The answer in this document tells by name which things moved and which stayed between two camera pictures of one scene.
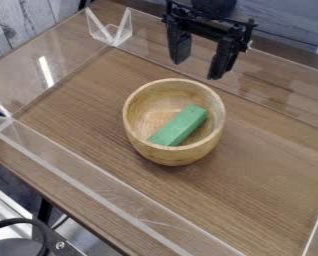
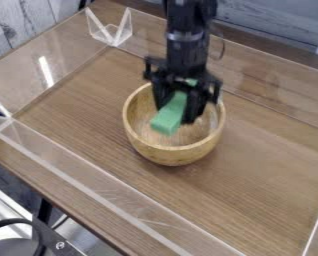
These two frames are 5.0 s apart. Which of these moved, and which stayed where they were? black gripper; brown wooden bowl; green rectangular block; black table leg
Moved: black gripper; green rectangular block
Stayed: brown wooden bowl; black table leg
